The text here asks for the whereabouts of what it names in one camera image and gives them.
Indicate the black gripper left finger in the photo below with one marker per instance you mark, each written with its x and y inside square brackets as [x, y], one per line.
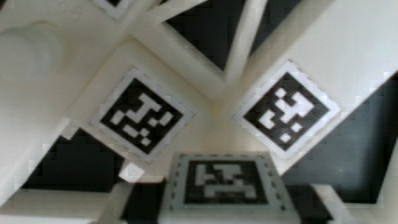
[114, 204]

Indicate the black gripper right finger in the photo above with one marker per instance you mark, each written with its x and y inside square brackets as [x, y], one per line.
[334, 205]

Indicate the white tagged cube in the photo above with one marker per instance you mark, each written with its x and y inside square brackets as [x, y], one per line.
[224, 190]

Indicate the white chair back frame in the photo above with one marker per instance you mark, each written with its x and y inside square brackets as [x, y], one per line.
[69, 49]

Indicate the white chair seat part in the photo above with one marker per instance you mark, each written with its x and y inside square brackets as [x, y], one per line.
[52, 207]

